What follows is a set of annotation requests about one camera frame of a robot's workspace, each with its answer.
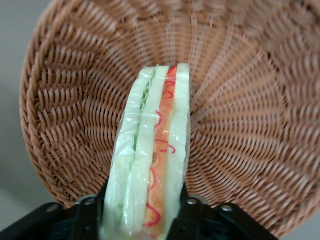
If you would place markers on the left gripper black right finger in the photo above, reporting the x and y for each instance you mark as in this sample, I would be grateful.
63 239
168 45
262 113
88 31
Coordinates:
195 222

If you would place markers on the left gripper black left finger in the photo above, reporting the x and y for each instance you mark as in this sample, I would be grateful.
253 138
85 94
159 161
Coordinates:
85 220

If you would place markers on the triangle sandwich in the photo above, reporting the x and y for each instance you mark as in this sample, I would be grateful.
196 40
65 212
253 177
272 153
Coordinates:
150 137

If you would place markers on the brown round wicker basket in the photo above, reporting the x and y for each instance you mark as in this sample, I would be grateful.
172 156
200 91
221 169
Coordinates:
75 100

